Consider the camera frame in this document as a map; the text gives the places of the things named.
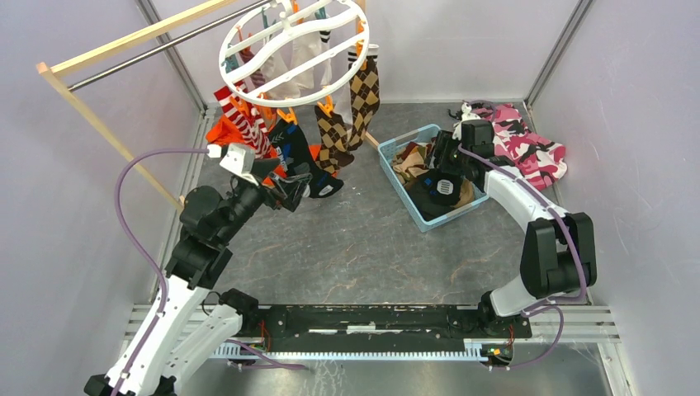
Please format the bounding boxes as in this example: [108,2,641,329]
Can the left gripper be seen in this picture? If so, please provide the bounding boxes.
[216,158,311,243]

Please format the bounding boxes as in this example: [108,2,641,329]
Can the black grey sock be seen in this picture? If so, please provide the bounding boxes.
[268,120,344,199]
[406,169,475,221]

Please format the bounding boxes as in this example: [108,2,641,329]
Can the brown argyle sock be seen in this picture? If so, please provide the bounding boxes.
[315,103,354,173]
[348,44,381,152]

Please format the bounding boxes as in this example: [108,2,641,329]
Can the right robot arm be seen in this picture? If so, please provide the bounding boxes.
[426,120,597,337]

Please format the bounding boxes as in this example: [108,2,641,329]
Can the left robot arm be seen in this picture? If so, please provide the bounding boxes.
[83,159,312,395]

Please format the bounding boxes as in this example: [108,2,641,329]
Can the white round clip hanger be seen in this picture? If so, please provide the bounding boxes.
[218,1,370,108]

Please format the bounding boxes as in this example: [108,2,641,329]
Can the light blue laundry basket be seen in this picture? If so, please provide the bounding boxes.
[377,124,489,233]

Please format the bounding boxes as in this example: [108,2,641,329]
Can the red white striped sock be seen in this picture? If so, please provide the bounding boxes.
[214,86,272,158]

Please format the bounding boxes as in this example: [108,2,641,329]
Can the orange cloth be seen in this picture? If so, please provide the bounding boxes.
[206,115,321,177]

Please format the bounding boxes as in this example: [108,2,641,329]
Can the pink camouflage trousers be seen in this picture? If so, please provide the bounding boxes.
[468,101,568,191]

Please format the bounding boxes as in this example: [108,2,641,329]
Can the hanging white sock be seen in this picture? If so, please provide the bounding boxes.
[291,30,333,91]
[262,43,300,100]

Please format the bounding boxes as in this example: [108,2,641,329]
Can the metal hanging rod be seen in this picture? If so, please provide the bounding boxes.
[68,0,271,92]

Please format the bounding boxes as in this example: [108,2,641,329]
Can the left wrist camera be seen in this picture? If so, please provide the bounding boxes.
[206,144,257,186]

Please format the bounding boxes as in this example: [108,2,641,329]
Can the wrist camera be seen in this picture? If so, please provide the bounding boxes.
[206,144,257,186]
[447,101,480,132]

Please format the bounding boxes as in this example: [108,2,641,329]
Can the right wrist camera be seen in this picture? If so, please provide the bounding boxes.
[447,101,480,132]

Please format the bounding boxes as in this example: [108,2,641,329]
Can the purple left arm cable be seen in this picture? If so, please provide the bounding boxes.
[109,147,310,396]

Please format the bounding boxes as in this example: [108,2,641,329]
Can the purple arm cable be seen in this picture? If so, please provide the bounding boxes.
[458,100,589,371]
[109,147,310,396]

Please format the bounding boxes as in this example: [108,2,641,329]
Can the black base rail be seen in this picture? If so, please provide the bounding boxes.
[130,303,534,367]

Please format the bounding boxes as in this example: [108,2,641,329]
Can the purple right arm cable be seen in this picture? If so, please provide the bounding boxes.
[458,100,589,371]

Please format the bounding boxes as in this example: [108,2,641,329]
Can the wooden drying rack frame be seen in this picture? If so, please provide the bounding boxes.
[35,0,381,215]

